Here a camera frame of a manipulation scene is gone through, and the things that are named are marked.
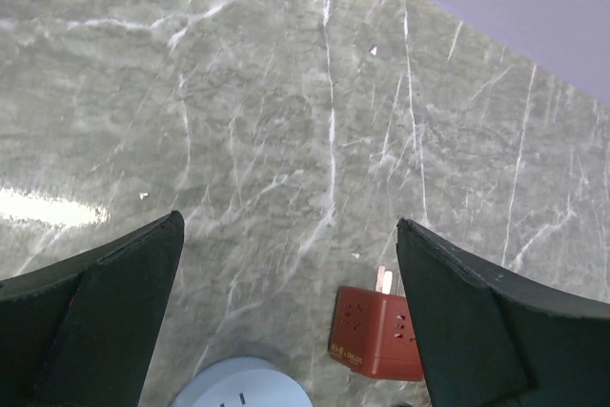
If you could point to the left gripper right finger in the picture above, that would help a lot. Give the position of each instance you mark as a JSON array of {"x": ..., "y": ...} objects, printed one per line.
[{"x": 489, "y": 337}]

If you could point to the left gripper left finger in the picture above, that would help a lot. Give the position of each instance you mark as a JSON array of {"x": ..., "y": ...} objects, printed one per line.
[{"x": 82, "y": 331}]

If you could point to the red cube socket adapter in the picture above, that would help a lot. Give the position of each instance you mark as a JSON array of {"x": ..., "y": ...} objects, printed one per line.
[{"x": 372, "y": 332}]

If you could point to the round light blue power strip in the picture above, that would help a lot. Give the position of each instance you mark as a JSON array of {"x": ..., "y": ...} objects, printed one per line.
[{"x": 242, "y": 382}]

